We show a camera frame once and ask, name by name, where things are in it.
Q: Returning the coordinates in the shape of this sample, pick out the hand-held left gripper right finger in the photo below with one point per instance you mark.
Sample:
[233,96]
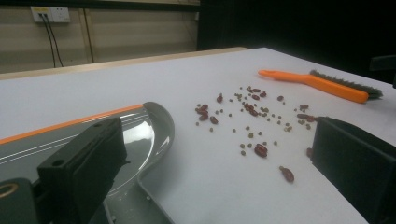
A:
[358,165]

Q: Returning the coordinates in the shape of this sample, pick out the white wall socket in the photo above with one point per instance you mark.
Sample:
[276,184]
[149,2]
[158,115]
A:
[56,14]

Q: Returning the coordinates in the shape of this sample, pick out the white table sheet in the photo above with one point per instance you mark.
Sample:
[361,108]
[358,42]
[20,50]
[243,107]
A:
[218,186]

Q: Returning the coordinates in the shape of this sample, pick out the wooden table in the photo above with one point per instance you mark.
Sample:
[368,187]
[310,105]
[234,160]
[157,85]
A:
[124,63]

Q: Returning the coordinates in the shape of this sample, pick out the black curtain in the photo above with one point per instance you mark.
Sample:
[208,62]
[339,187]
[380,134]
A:
[295,25]

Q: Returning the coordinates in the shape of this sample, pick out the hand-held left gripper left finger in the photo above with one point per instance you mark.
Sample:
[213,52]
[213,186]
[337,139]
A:
[84,161]

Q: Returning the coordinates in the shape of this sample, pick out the grey dustpan with orange edge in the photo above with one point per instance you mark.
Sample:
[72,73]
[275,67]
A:
[140,137]

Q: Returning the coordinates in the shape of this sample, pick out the orange brush with grey bristles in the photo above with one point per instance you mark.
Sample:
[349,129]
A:
[327,85]

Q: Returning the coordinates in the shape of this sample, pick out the red kidney beans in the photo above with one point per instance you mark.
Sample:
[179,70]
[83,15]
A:
[261,150]

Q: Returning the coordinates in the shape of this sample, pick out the pile of red beans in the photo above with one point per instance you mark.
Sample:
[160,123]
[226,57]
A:
[250,135]

